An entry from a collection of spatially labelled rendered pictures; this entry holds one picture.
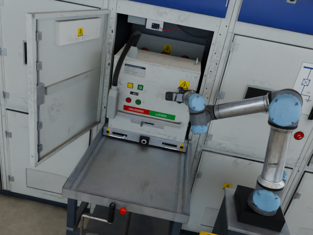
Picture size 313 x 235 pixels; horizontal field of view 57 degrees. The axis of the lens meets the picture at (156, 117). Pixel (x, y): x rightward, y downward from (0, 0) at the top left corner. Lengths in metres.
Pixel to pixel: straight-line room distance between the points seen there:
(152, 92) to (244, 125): 0.64
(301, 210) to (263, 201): 1.00
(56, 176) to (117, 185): 0.95
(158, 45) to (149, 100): 0.79
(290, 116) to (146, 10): 0.99
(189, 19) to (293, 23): 0.56
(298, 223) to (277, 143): 1.26
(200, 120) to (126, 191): 0.51
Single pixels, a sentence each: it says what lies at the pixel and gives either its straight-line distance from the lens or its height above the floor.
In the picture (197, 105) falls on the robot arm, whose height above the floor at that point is 1.31.
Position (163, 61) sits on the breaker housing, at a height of 1.37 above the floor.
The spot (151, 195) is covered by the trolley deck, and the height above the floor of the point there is 0.82.
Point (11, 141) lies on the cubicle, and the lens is 2.38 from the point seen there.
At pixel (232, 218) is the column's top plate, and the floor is 0.75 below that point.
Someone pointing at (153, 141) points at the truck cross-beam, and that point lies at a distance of 1.83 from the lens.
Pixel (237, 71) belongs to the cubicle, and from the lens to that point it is 1.79.
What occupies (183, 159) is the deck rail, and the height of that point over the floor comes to 0.83.
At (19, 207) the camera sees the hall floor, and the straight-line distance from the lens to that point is 2.62.
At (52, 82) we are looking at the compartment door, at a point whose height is 1.25.
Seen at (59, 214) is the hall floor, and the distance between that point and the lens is 2.52.
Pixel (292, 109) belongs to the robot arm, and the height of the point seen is 1.43.
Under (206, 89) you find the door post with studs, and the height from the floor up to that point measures 1.22.
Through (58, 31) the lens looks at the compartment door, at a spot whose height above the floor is 1.50.
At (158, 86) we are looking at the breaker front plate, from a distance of 1.66.
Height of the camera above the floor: 1.79
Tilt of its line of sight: 25 degrees down
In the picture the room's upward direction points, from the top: 11 degrees clockwise
